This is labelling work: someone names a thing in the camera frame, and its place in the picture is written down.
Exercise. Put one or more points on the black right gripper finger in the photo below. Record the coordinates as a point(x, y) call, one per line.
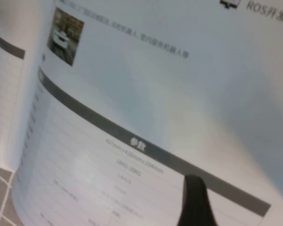
point(195, 204)

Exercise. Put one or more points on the white product catalogue book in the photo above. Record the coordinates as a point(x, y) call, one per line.
point(141, 94)

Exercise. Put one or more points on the grey white-checked tablecloth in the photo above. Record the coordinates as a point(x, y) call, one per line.
point(0, 195)

